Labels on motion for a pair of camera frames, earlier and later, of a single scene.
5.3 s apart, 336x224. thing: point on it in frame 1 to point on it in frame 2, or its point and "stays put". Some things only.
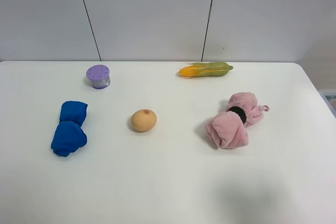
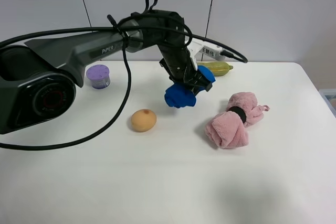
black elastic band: x=240 y=111 stays put
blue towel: x=69 y=136 to x=179 y=96
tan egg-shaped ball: x=143 y=120 stays put
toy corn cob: x=202 y=69 stays put
